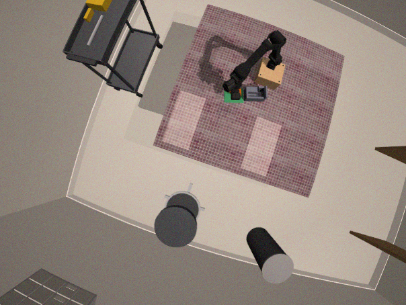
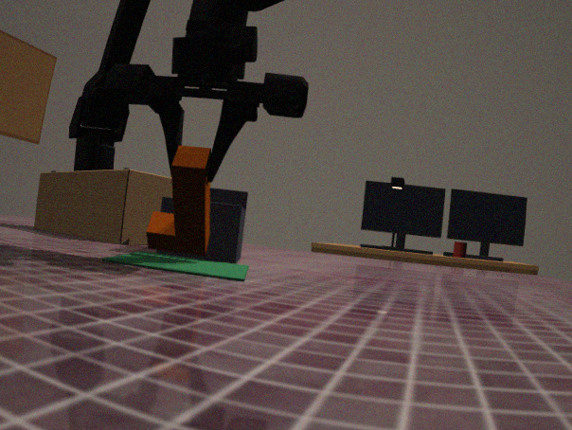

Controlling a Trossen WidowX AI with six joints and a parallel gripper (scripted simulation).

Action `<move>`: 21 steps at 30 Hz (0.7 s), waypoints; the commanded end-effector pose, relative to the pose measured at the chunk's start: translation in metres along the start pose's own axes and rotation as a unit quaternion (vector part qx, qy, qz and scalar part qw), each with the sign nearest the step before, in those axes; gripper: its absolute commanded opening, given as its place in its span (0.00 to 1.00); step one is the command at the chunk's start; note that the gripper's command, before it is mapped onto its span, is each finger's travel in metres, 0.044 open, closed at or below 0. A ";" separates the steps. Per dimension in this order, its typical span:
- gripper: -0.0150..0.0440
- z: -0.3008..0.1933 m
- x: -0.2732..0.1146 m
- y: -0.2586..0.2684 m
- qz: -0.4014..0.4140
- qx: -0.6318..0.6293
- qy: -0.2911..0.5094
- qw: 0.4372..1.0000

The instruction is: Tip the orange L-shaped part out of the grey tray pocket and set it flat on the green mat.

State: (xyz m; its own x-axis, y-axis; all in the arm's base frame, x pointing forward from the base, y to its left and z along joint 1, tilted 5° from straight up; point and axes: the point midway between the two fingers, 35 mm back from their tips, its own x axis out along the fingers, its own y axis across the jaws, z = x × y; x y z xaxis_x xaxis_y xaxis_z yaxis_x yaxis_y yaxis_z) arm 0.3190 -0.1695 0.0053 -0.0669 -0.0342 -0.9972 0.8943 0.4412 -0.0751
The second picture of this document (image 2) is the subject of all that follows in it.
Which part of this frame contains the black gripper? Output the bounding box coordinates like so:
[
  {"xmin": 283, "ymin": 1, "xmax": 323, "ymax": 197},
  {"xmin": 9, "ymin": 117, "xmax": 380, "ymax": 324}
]
[{"xmin": 103, "ymin": 11, "xmax": 309, "ymax": 183}]

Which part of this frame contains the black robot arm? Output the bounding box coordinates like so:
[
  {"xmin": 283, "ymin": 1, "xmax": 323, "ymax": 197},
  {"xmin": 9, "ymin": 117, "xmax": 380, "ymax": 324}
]
[{"xmin": 69, "ymin": 0, "xmax": 285, "ymax": 171}]

